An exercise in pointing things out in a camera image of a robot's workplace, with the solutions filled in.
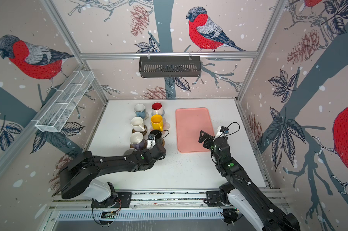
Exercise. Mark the pink rectangular tray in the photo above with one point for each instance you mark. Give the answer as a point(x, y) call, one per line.
point(189, 123)

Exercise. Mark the yellow mug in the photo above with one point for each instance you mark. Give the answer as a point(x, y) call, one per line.
point(157, 122)

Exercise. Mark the dark brown scratched round coaster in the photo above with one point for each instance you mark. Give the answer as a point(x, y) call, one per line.
point(142, 132)

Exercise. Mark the aluminium front rail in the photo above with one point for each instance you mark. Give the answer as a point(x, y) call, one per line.
point(144, 199)

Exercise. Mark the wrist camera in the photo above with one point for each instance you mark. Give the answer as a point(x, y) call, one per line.
point(222, 132)
point(151, 142)

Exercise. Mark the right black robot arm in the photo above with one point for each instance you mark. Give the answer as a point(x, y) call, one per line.
point(241, 192)

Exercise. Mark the light blue mug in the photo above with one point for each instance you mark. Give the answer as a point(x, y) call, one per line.
point(140, 111)

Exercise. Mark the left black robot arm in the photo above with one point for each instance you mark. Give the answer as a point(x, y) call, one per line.
point(76, 176)

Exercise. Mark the pink flower resin coaster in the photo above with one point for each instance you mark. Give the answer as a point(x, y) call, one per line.
point(166, 126)

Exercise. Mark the white mesh wire shelf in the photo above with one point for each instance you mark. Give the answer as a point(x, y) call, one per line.
point(62, 107)

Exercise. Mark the black hanging wire basket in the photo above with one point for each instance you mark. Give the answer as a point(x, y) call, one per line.
point(170, 67)

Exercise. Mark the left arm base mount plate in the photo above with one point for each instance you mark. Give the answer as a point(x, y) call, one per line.
point(117, 200)

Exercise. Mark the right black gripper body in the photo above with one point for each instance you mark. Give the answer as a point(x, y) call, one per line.
point(213, 149)

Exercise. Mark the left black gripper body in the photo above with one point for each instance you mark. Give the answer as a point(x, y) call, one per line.
point(145, 151)

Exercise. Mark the black mug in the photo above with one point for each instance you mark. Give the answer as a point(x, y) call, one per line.
point(157, 136)

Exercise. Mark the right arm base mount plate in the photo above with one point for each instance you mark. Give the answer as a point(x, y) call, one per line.
point(224, 198)

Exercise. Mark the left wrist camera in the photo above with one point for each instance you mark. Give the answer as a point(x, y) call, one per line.
point(151, 142)

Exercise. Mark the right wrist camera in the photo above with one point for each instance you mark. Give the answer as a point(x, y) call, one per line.
point(222, 132)

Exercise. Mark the white mug red inside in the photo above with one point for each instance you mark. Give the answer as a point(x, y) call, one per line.
point(157, 108)

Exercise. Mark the small white cup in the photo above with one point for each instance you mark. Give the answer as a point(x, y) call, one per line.
point(137, 141)

